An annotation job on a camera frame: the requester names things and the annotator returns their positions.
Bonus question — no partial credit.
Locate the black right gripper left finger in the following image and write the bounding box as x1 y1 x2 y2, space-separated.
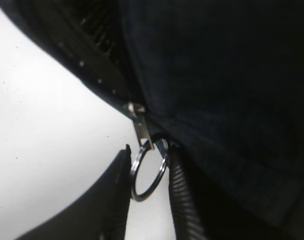
19 145 131 240

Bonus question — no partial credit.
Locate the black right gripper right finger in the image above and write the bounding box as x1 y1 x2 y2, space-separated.
169 147 272 240

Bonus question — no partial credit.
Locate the metal zipper pull ring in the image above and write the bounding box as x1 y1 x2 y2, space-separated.
125 102 170 202

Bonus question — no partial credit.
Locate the dark blue lunch bag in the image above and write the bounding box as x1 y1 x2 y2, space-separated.
0 0 304 240

